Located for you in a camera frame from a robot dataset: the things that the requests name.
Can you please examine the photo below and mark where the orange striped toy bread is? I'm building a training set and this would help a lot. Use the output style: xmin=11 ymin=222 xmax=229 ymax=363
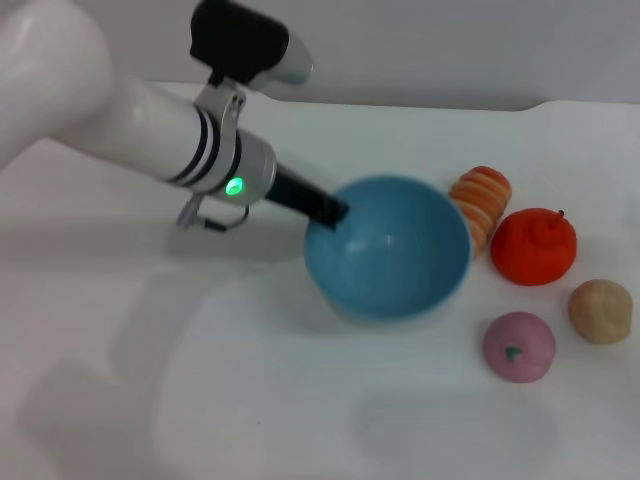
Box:
xmin=448 ymin=165 xmax=512 ymax=256

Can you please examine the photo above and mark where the red-orange toy persimmon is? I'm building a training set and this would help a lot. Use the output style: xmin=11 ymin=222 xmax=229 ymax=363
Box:
xmin=490 ymin=207 xmax=578 ymax=287

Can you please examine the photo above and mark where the pink toy peach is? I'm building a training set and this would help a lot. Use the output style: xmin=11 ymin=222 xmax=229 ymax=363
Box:
xmin=482 ymin=311 xmax=556 ymax=384

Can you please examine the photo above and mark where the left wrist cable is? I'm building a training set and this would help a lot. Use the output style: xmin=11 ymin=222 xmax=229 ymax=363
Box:
xmin=175 ymin=192 xmax=250 ymax=232

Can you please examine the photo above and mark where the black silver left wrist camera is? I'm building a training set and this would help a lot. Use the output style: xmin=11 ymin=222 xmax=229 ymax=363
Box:
xmin=188 ymin=0 xmax=315 ymax=94

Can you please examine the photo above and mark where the blue bowl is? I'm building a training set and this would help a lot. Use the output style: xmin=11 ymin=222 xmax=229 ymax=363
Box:
xmin=303 ymin=173 xmax=475 ymax=321

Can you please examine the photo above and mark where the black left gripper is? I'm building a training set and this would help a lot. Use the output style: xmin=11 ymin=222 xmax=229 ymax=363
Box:
xmin=264 ymin=163 xmax=351 ymax=232

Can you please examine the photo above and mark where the beige round toy fruit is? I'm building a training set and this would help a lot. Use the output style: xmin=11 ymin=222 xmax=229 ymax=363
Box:
xmin=567 ymin=278 xmax=634 ymax=345

